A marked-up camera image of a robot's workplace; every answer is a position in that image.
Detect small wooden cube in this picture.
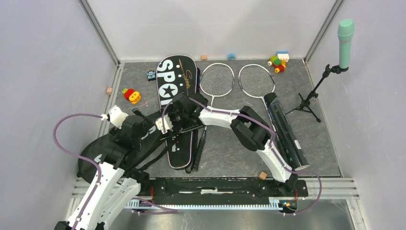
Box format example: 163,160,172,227
259,172,268,180

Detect black crossway racket bag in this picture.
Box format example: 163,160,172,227
77,109,203,185

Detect green microphone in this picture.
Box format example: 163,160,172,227
337,18,355,69

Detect blue cylinder block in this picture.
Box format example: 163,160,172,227
227,53,236,61

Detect red yellow toy blocks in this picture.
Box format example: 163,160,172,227
122,88,141,104

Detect white frame racket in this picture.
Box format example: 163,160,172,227
192,63,235,172

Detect black shuttlecock tube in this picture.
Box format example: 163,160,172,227
264,92,309,171

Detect black microphone tripod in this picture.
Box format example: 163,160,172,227
285,64,349,123

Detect green blue blocks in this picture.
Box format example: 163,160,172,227
267,51,290,73

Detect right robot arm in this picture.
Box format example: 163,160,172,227
157,93,298,196

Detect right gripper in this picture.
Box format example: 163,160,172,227
158,104,188,138

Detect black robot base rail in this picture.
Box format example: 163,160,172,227
138,177,309,205

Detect black white shaft racket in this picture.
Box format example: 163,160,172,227
238,64,276,105

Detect black sport racket bag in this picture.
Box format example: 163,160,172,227
156,55,199,170

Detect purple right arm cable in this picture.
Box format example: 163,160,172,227
161,96,323,217

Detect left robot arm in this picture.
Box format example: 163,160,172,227
53,113,150,230

